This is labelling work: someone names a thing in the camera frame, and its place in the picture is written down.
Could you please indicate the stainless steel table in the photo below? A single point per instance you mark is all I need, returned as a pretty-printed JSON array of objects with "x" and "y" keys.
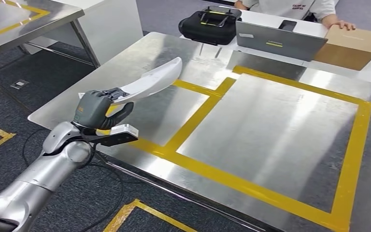
[{"x": 60, "y": 12}]

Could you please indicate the person's left forearm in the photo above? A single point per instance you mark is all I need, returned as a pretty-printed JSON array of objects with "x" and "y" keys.
[{"x": 328, "y": 19}]

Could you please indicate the white curved plastic part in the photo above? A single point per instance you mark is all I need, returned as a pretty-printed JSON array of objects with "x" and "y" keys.
[{"x": 153, "y": 80}]

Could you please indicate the metal floor outlet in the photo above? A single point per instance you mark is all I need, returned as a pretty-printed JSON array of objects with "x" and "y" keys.
[{"x": 19, "y": 84}]

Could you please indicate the brown cardboard box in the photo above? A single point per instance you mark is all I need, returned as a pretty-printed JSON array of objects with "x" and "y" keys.
[{"x": 348, "y": 48}]

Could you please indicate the stainless steel workbench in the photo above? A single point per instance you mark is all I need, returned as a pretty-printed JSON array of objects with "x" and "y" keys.
[{"x": 268, "y": 134}]

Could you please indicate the grey laptop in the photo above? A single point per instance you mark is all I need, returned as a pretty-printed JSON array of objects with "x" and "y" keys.
[{"x": 278, "y": 43}]

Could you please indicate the person's left hand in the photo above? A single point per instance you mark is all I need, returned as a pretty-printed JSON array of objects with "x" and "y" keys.
[{"x": 342, "y": 24}]

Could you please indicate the person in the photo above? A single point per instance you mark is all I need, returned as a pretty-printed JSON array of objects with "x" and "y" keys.
[{"x": 288, "y": 6}]

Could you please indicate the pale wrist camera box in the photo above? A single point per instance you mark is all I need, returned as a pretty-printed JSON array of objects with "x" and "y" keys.
[{"x": 124, "y": 129}]

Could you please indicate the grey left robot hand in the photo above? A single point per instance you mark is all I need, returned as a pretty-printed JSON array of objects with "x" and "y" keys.
[{"x": 91, "y": 109}]

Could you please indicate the black carrying case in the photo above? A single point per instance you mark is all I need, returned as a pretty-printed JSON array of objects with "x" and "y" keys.
[{"x": 204, "y": 28}]

